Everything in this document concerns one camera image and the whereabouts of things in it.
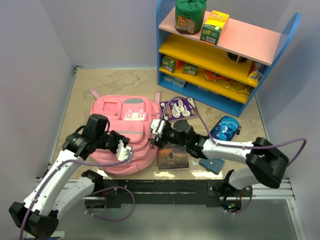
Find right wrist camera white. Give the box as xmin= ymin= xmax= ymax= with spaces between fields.
xmin=150 ymin=119 xmax=166 ymax=138

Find blue shark pencil case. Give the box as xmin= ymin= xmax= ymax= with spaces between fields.
xmin=210 ymin=115 xmax=242 ymax=141

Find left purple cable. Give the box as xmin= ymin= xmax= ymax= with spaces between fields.
xmin=19 ymin=148 xmax=136 ymax=240

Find small packet on shelf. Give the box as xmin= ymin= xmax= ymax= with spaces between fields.
xmin=247 ymin=61 xmax=266 ymax=81

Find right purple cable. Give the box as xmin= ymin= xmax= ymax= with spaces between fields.
xmin=159 ymin=96 xmax=307 ymax=216

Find Tale of Two Cities book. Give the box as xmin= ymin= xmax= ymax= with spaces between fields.
xmin=158 ymin=143 xmax=189 ymax=171

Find purple cable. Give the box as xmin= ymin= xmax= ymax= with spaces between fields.
xmin=19 ymin=148 xmax=136 ymax=240
xmin=159 ymin=96 xmax=307 ymax=216

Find green small box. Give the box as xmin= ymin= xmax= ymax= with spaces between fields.
xmin=161 ymin=55 xmax=177 ymax=73
xmin=183 ymin=62 xmax=198 ymax=76

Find blue leather wallet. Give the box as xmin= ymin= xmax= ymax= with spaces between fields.
xmin=199 ymin=158 xmax=225 ymax=175

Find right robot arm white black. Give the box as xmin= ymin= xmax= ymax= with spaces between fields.
xmin=150 ymin=119 xmax=289 ymax=197

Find purple comic book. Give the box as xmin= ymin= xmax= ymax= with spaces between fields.
xmin=159 ymin=97 xmax=197 ymax=121

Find orange yellow snack bag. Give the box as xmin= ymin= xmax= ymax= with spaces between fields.
xmin=204 ymin=69 xmax=252 ymax=95

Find green wrapped jar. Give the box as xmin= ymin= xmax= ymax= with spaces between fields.
xmin=174 ymin=0 xmax=207 ymax=35

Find pink student backpack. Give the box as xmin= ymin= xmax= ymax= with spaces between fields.
xmin=90 ymin=89 xmax=161 ymax=176

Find black bowl on shelf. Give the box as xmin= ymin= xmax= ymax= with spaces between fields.
xmin=227 ymin=52 xmax=248 ymax=63

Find blue yellow pink shelf unit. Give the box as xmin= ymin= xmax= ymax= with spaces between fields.
xmin=156 ymin=0 xmax=302 ymax=117

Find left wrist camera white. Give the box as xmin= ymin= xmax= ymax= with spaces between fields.
xmin=115 ymin=140 xmax=133 ymax=163

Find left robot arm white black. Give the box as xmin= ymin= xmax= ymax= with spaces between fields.
xmin=8 ymin=114 xmax=133 ymax=240

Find green small box left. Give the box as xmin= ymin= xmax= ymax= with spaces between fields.
xmin=161 ymin=55 xmax=177 ymax=73

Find clear blue plastic boxes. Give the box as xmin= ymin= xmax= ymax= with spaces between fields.
xmin=163 ymin=74 xmax=186 ymax=89

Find aluminium frame rail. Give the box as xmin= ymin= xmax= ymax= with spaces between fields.
xmin=31 ymin=178 xmax=296 ymax=200

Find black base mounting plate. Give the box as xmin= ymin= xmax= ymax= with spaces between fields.
xmin=74 ymin=178 xmax=253 ymax=209

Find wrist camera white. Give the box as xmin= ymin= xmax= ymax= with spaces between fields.
xmin=115 ymin=140 xmax=133 ymax=163
xmin=150 ymin=119 xmax=166 ymax=138

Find green small box right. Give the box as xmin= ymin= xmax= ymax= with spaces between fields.
xmin=183 ymin=62 xmax=198 ymax=76

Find yellow green carton box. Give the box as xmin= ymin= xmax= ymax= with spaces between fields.
xmin=200 ymin=10 xmax=230 ymax=45

